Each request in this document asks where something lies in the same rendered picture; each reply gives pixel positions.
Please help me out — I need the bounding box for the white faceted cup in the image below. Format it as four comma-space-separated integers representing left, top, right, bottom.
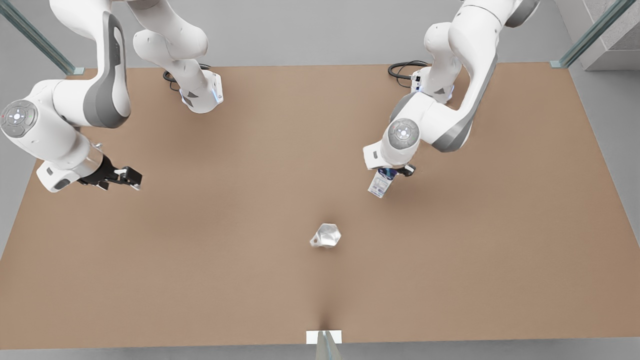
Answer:
309, 223, 342, 249

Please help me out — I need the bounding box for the grey concrete block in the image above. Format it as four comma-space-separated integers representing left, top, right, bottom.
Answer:
554, 0, 640, 71

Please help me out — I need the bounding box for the white carton with blue print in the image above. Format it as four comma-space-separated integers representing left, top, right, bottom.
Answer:
367, 167, 399, 199

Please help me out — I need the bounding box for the black cable loop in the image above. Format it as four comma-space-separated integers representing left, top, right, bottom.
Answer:
162, 63, 212, 92
387, 60, 431, 89

